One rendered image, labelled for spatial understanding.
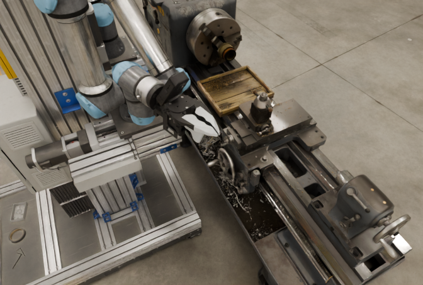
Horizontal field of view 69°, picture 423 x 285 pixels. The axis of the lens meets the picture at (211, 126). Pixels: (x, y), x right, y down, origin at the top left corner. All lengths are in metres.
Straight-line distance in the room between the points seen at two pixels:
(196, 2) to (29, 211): 1.72
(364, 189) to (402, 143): 1.97
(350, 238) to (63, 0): 1.25
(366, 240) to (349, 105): 2.08
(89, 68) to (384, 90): 3.07
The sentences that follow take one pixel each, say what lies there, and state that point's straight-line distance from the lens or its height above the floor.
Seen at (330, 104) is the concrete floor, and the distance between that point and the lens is 3.25.
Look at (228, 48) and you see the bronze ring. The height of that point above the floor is 1.11.
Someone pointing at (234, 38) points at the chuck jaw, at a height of 1.11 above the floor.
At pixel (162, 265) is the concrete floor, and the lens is 2.23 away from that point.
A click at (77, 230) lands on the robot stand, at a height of 0.21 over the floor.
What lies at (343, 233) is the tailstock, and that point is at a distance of 1.37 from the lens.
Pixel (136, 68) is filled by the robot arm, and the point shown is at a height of 1.60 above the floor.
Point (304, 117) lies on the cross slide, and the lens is 1.64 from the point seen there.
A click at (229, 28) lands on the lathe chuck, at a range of 1.88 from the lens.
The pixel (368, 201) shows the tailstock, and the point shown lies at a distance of 1.23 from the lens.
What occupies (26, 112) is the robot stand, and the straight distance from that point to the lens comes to 1.43.
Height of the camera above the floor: 2.11
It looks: 48 degrees down
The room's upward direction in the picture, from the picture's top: straight up
